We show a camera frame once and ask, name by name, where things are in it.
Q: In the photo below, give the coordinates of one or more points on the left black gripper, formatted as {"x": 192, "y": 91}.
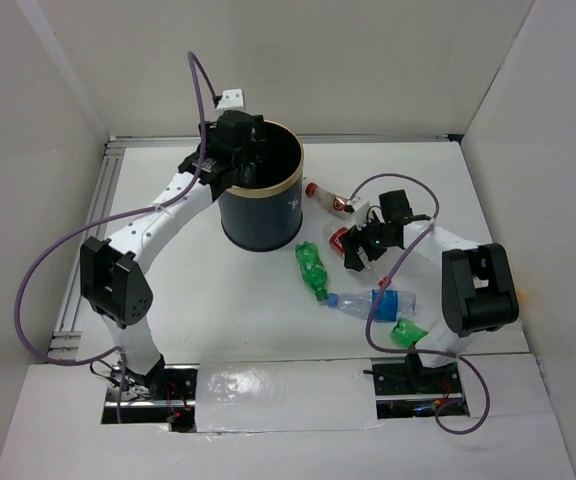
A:
{"x": 253, "y": 151}

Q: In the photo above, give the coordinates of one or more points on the dark blue cylindrical bin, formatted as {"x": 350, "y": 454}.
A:
{"x": 268, "y": 215}

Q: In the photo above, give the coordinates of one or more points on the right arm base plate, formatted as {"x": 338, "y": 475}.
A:
{"x": 404, "y": 389}

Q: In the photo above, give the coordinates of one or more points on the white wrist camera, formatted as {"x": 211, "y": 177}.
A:
{"x": 231, "y": 99}
{"x": 358, "y": 205}

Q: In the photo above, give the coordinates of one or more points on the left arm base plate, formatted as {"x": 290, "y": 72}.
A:
{"x": 172, "y": 405}

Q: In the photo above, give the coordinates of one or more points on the crushed green plastic bottle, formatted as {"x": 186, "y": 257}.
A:
{"x": 312, "y": 270}

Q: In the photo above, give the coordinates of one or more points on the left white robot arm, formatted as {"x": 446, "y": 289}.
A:
{"x": 113, "y": 271}

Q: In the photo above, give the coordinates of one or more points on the clear bottle blue label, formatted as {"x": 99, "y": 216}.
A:
{"x": 393, "y": 306}

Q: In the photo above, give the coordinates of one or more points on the green bottle near right base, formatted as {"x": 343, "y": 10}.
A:
{"x": 406, "y": 333}

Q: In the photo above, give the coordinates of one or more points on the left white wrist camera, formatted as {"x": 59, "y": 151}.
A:
{"x": 231, "y": 99}

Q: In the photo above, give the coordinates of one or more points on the small bottle red cap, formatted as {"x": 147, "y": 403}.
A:
{"x": 332, "y": 203}

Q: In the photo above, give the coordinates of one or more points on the clear bottle red label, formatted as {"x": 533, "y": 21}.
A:
{"x": 332, "y": 235}

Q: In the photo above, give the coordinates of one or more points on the silver tape sheet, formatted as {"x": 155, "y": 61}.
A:
{"x": 290, "y": 396}

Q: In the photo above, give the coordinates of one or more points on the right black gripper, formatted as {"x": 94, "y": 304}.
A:
{"x": 355, "y": 238}

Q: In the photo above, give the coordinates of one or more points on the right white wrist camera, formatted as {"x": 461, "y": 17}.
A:
{"x": 358, "y": 205}

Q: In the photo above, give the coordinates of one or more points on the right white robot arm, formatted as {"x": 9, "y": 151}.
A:
{"x": 477, "y": 289}

